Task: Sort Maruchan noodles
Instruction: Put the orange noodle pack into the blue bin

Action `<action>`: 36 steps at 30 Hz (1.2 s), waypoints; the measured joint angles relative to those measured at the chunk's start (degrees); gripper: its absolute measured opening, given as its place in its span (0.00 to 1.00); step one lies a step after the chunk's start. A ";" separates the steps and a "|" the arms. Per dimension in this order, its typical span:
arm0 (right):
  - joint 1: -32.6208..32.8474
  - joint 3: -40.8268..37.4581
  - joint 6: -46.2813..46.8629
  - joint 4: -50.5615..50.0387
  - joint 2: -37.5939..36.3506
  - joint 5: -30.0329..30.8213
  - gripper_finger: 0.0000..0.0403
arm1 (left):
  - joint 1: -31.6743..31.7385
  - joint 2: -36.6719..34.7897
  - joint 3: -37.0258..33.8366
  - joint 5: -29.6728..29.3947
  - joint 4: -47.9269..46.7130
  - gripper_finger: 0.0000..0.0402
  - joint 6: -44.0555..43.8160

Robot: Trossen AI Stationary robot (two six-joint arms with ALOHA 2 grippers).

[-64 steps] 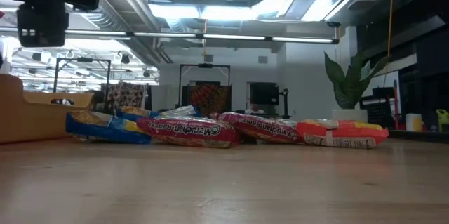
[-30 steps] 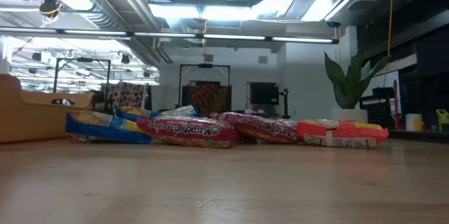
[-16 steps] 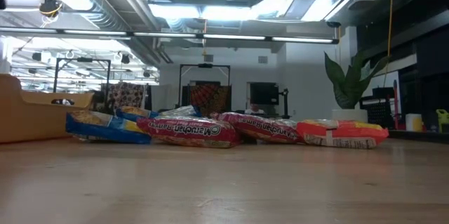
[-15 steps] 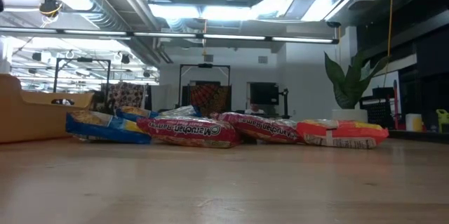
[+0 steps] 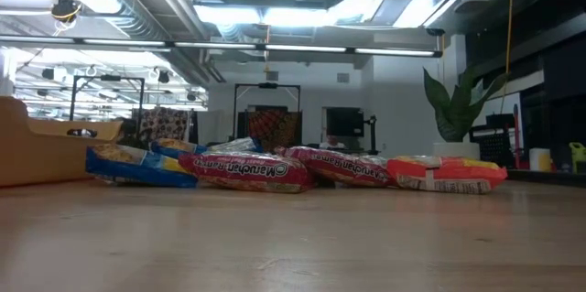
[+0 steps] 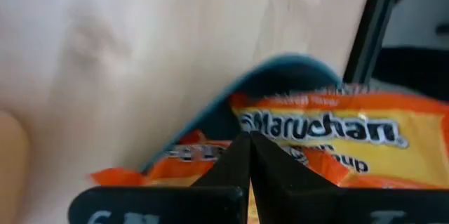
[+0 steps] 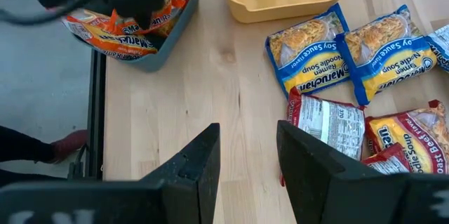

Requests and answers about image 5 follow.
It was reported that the blue Maruchan ramen pack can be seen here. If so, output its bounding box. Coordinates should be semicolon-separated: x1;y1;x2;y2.
85;143;199;189
149;137;211;156
206;136;266;154

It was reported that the red Maruchan ramen pack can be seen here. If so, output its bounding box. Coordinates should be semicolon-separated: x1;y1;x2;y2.
178;150;315;194
273;146;398;189

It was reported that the orange Maruchan ramen pack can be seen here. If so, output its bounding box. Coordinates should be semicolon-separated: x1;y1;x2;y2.
386;155;509;195

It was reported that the orange patterned cloth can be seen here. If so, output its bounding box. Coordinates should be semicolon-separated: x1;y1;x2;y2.
245;108;304;152

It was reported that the person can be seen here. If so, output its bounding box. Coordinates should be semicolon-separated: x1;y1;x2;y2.
319;135;348;150

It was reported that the black monitor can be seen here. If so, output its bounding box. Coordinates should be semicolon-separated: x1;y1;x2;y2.
325;106;365;138

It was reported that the black monitor stand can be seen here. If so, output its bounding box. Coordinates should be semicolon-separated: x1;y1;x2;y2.
364;114;380;156

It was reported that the long LED light bar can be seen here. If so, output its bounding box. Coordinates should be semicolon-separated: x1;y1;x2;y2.
0;34;444;59

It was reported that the black-white patterned cloth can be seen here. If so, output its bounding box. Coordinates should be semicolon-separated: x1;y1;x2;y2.
136;106;192;144

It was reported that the potted snake plant white pot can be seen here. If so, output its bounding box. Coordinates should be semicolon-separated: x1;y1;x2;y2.
422;65;510;161

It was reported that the black pegboard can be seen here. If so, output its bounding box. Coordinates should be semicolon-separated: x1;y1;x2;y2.
469;124;517;169

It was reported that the red pole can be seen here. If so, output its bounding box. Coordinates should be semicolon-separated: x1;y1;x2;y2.
511;103;523;170

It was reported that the yellow-green jug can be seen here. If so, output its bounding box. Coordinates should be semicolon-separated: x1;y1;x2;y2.
568;141;586;175

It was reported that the black background rig frame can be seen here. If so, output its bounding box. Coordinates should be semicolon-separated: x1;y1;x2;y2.
232;81;302;146
69;74;147;124

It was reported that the yellow hanging cord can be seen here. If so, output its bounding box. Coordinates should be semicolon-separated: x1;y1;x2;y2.
501;0;517;114

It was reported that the black ceiling camera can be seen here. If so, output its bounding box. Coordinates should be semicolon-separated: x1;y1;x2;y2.
49;0;83;24

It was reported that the black aluminium rig frame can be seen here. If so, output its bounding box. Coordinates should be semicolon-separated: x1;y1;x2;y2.
505;168;586;188

